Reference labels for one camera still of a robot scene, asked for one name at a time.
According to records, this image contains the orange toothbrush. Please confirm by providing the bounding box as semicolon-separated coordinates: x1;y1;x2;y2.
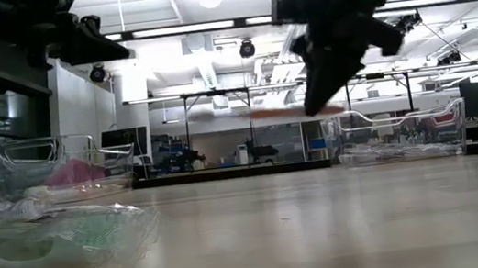
247;96;349;127
64;175;133;200
23;177;90;200

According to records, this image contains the black ceiling camera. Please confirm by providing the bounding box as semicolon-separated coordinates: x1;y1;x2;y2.
237;38;258;60
86;61;108;85

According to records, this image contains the white device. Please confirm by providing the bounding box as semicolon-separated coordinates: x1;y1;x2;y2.
231;144;251;167

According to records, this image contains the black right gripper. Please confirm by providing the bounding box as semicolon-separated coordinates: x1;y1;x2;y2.
284;0;417;118

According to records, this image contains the clear plastic bin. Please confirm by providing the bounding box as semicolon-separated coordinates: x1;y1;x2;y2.
318;95;472;173
0;124;140;208

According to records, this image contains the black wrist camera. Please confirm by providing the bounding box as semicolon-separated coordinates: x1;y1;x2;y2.
269;0;323;28

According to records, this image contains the black aluminium rig frame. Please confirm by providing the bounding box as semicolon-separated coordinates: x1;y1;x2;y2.
131;132;478;207

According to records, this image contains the black workstation frame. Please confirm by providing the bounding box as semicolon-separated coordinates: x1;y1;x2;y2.
122;62;422;182

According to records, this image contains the black bar with lights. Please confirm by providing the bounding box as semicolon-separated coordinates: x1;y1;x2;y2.
103;0;478;50

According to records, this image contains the pink paper sheet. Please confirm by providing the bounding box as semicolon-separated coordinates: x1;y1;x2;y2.
41;153;110;189

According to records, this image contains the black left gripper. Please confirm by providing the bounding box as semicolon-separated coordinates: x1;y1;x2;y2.
21;2;135;73

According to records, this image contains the blue storage bin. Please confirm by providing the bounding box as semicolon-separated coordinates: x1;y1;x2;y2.
306;137;328;152

